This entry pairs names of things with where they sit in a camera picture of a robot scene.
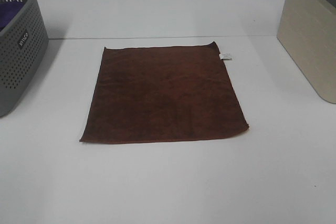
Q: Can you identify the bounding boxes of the brown towel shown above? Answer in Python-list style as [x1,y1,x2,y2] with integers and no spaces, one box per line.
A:
[80,42,249,144]

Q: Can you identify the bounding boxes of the beige storage box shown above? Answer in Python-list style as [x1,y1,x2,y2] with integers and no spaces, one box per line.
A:
[277,0,335,103]

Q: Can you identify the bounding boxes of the grey perforated laundry basket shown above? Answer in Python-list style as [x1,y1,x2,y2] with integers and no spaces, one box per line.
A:
[1,0,49,116]

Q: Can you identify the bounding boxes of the purple cloth in basket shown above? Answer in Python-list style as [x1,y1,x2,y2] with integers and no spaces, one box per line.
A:
[0,2,24,30]

